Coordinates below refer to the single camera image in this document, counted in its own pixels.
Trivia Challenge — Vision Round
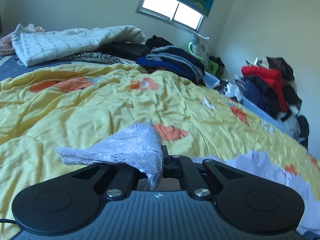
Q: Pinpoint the bright window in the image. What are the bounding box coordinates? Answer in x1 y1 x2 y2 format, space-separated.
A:
137 0 203 31

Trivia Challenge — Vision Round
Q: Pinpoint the green plastic stool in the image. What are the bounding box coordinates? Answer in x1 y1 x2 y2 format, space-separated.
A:
188 41 220 75

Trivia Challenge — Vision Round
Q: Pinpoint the yellow carrot print bedsheet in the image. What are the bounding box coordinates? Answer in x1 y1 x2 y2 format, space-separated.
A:
1 64 319 232

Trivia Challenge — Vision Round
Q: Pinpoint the folded dark clothes stack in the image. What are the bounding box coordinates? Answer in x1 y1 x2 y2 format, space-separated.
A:
136 35 205 84

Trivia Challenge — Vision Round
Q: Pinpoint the dark clothes pile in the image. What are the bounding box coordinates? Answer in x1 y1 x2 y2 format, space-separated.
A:
234 57 310 148

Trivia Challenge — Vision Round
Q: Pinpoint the zebra striped cloth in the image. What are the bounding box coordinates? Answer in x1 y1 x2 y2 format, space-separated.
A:
60 52 136 66

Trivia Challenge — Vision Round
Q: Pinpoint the red jacket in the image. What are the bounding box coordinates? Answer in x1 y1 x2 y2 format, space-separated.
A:
241 66 287 112

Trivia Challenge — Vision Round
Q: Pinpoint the white printed quilt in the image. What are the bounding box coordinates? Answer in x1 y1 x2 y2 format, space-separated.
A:
11 24 146 67

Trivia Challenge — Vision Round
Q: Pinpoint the white lace underwear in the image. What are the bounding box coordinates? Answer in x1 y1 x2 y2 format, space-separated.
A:
56 122 164 189

